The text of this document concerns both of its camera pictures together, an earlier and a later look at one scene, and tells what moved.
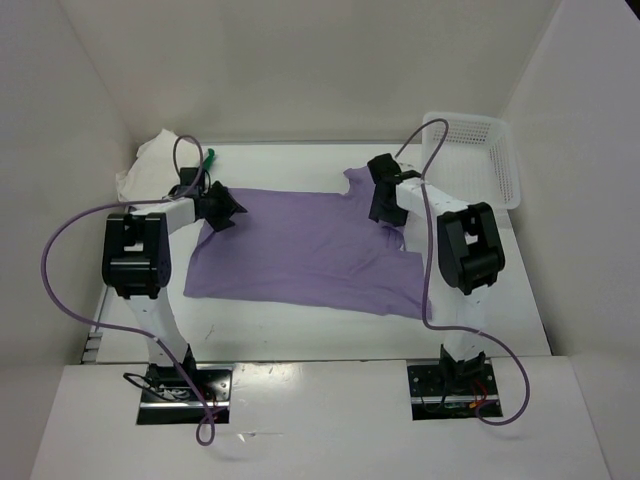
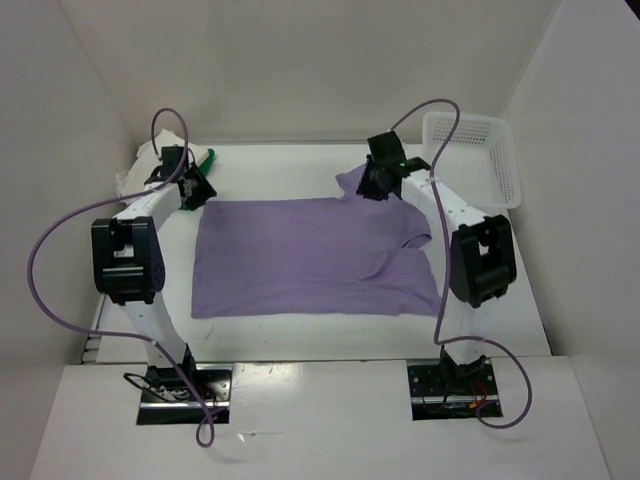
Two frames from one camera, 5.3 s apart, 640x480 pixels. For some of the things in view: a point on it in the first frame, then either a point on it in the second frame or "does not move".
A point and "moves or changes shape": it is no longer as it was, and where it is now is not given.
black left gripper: (228, 205) -> (206, 189)
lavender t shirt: (310, 249) moves or changes shape
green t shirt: (208, 161) does not move
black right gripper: (377, 211) -> (365, 186)
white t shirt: (156, 167) does not move
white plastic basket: (475, 162) does not move
